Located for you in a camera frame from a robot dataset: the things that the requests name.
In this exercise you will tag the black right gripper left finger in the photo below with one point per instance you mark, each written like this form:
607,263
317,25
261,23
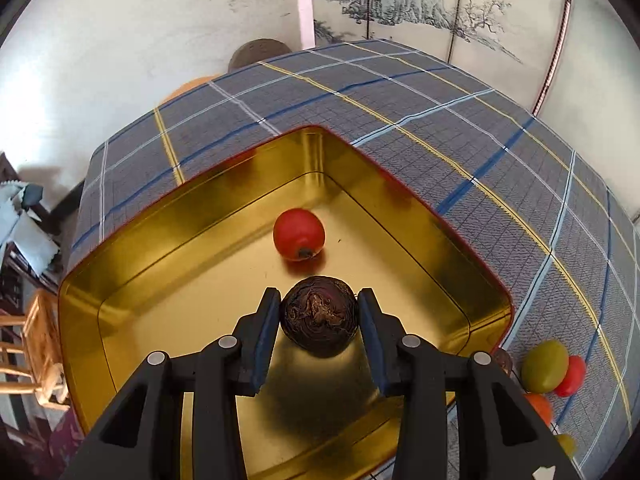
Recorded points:
138,435

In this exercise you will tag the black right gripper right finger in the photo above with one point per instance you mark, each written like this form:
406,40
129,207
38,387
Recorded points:
500,436

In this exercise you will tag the dark brown wrinkled fruit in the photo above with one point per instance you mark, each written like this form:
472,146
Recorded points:
321,315

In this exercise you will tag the orange fruit on cloth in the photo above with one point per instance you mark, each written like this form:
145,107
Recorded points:
541,405

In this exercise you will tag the yellow-green fruit on cloth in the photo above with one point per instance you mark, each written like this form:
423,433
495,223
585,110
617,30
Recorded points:
567,443

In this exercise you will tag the green round fruit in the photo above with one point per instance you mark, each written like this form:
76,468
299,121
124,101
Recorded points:
544,367

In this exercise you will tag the wooden chair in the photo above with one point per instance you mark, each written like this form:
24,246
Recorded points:
36,358

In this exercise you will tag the gold rectangular tin tray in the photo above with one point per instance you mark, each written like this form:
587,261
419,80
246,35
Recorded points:
270,249

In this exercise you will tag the grey plaid tablecloth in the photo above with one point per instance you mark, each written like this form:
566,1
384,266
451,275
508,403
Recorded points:
542,219

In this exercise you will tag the grey cloth rag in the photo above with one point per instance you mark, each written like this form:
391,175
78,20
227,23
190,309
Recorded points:
19,228

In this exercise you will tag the red round fruit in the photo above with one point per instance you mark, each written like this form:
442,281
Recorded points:
298,234

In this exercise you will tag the orange plastic stool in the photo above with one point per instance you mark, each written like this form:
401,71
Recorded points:
186,87

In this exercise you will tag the round stone millstone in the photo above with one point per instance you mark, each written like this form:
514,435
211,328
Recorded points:
257,50

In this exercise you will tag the painted folding screen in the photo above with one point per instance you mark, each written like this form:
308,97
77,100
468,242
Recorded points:
512,45

